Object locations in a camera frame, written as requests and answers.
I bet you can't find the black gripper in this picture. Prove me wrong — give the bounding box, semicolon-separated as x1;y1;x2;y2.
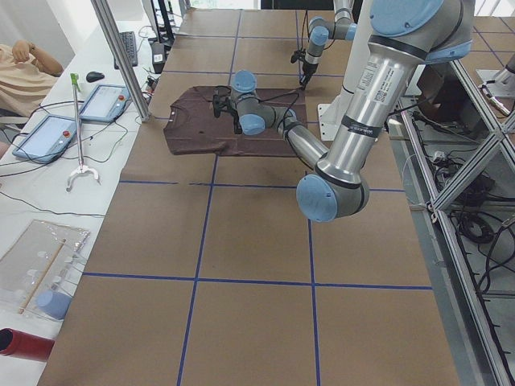
299;61;318;90
233;115;243;134

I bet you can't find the brown t-shirt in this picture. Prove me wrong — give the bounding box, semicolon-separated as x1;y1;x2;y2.
163;86;295;158

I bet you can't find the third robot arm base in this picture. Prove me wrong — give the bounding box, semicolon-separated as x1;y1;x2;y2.
476;55;514;117

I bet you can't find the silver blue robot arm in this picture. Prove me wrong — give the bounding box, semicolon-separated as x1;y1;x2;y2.
229;1;475;222
290;1;357;89

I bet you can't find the far teach pendant tablet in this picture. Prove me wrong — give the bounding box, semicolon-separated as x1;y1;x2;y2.
80;84;130;124

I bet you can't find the teach pendant tablet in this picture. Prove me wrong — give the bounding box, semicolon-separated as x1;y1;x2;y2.
80;84;130;124
12;115;76;164

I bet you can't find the black keyboard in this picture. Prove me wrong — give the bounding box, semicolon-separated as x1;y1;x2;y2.
119;31;138;67

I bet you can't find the black computer mouse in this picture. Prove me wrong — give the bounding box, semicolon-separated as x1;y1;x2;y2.
86;71;105;83

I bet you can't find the reacher grabber stick tool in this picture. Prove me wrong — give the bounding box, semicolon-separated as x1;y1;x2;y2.
66;73;101;192

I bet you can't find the near teach pendant tablet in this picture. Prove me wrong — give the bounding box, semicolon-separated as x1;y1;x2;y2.
12;115;76;164

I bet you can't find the seated person in beige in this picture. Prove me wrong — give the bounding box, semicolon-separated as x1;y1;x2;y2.
1;39;64;117

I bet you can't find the clear plastic bag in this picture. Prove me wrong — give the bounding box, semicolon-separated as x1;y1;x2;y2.
1;220;90;320

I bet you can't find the blue plastic cup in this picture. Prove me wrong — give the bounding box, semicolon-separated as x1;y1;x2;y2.
36;289;72;320

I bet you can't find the red cylinder tube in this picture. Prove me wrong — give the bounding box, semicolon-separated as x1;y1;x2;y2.
1;328;55;362

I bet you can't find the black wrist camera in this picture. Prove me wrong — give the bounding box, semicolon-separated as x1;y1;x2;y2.
212;94;232;118

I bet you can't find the aluminium frame post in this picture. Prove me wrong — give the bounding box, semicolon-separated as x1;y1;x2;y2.
91;0;150;122

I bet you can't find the aluminium frame rail structure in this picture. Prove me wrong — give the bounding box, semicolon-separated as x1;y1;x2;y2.
387;51;514;385

